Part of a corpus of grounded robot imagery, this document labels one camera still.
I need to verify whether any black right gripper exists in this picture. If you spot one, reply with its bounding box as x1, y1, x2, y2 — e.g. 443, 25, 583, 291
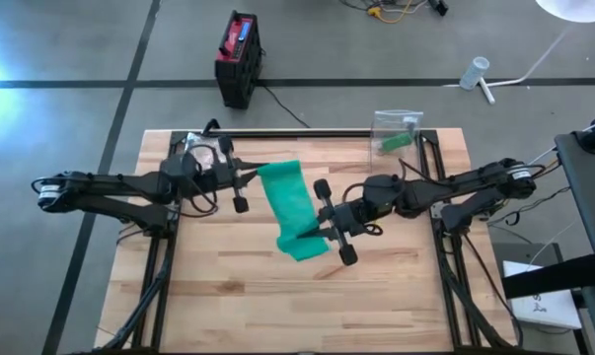
295, 177, 378, 267

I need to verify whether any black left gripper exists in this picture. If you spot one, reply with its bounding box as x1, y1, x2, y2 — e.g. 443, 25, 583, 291
196, 135, 269, 215

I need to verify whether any teal green elastic bandage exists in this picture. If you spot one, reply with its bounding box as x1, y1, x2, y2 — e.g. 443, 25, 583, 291
256, 159, 333, 263

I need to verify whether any light green crepe bandage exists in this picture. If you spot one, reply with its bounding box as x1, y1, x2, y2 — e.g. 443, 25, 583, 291
378, 131, 414, 154

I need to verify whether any clear plastic bag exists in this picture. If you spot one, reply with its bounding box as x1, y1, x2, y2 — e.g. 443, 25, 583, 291
181, 131, 229, 172

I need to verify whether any red and black battery box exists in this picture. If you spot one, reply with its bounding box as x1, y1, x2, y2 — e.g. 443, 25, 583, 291
213, 9, 264, 110

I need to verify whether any clear plastic container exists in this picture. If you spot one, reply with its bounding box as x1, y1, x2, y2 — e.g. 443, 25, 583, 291
369, 108, 425, 173

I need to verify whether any white flat box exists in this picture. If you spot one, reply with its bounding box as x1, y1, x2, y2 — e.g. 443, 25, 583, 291
502, 259, 583, 330

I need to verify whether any white floor lamp base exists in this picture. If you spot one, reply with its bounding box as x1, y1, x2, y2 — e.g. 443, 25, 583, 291
443, 0, 595, 107

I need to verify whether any black cable loop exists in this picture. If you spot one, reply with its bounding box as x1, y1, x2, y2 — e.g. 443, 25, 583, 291
200, 117, 223, 138

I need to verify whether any black power cable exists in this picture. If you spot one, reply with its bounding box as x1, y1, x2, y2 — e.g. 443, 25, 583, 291
260, 84, 312, 129

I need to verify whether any black aluminium table frame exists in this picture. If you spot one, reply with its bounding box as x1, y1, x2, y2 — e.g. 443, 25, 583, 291
69, 126, 525, 355

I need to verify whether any yellow cable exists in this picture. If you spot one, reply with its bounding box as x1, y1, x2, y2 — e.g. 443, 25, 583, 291
367, 3, 414, 25

